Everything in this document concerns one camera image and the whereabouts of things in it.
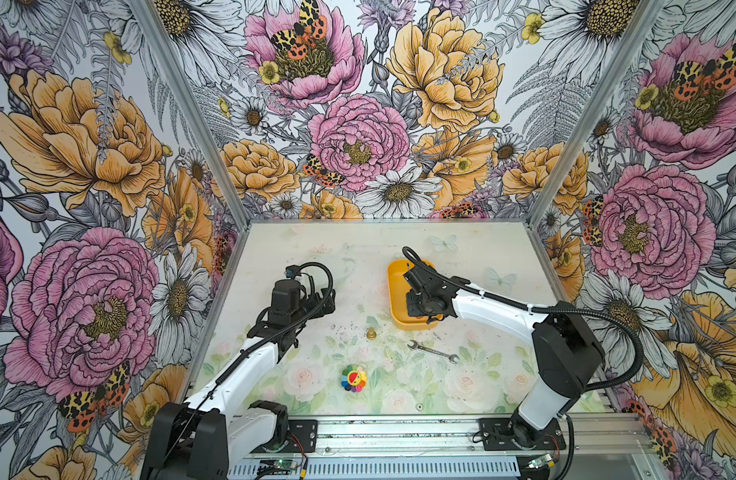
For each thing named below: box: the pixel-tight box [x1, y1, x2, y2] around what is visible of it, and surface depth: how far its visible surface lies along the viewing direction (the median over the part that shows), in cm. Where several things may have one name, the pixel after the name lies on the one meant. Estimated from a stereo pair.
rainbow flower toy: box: [341, 364, 368, 393], surface depth 84 cm
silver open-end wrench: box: [407, 340, 460, 364], surface depth 91 cm
